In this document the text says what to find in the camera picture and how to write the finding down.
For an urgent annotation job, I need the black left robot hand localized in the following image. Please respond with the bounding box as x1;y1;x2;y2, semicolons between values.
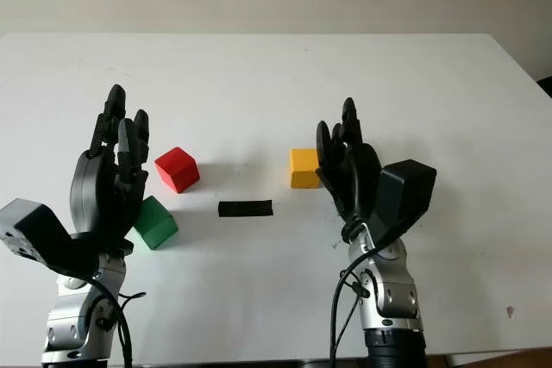
68;84;152;257

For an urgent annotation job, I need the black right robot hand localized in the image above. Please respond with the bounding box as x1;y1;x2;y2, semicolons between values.
316;97;383;242

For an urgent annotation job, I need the yellow wooden block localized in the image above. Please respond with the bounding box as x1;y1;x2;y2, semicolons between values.
289;148;323;190

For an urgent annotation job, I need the green wooden block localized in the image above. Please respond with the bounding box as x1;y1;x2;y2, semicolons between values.
131;195;179;251

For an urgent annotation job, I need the red wooden block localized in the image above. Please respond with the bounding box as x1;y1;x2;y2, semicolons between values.
154;147;201;194

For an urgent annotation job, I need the black tape strip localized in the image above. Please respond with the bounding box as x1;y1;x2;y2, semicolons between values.
217;199;274;219

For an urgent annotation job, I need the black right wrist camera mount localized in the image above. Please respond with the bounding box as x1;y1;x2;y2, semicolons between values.
369;159;437;249

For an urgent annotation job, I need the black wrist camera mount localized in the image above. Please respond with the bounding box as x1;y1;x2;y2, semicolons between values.
0;198;101;278
369;159;437;249

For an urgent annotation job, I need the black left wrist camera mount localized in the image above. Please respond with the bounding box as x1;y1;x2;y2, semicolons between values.
0;198;101;278

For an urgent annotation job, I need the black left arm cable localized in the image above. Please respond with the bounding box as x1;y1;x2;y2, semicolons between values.
88;277;147;368

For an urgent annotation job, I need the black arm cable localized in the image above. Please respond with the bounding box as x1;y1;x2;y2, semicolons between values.
329;251;376;363
88;277;147;368

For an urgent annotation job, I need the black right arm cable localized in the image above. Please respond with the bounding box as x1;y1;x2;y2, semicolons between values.
329;251;376;363

